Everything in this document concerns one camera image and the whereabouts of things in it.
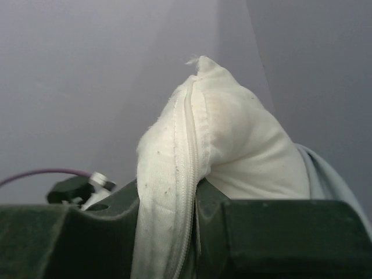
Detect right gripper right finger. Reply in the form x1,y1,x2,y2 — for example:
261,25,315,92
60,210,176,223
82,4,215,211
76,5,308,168
196,180,371,278

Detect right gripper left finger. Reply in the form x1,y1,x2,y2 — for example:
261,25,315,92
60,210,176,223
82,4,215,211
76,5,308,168
1,181,139,279

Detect grey pillowcase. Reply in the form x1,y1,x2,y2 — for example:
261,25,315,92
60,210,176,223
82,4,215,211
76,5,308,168
296,144,371,235

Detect white pillow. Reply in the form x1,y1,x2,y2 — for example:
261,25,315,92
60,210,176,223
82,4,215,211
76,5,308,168
131,56,310,278

